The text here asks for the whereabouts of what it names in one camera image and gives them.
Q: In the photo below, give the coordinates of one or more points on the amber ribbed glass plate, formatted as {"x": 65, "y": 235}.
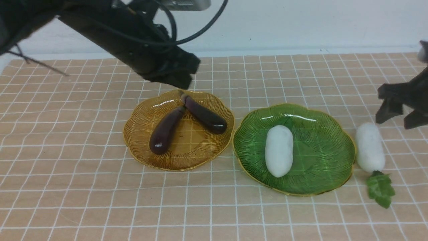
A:
{"x": 192, "y": 144}

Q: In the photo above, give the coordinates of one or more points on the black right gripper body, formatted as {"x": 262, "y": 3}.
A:
{"x": 412, "y": 93}

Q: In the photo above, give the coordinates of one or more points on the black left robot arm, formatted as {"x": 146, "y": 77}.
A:
{"x": 125, "y": 31}

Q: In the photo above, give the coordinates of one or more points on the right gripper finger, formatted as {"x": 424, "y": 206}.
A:
{"x": 388, "y": 110}
{"x": 416, "y": 119}

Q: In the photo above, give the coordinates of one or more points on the green ribbed glass plate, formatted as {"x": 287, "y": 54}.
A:
{"x": 323, "y": 152}

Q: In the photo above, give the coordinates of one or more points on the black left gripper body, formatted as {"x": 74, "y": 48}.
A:
{"x": 162, "y": 64}

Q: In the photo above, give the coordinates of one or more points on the white radish with leaves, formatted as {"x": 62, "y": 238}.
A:
{"x": 279, "y": 147}
{"x": 371, "y": 159}

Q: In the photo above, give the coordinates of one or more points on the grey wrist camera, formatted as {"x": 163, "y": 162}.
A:
{"x": 173, "y": 5}

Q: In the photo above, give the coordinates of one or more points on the tan checkered tablecloth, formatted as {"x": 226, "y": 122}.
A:
{"x": 66, "y": 174}

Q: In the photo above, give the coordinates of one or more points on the purple eggplant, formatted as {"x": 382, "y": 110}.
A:
{"x": 210, "y": 120}
{"x": 163, "y": 133}

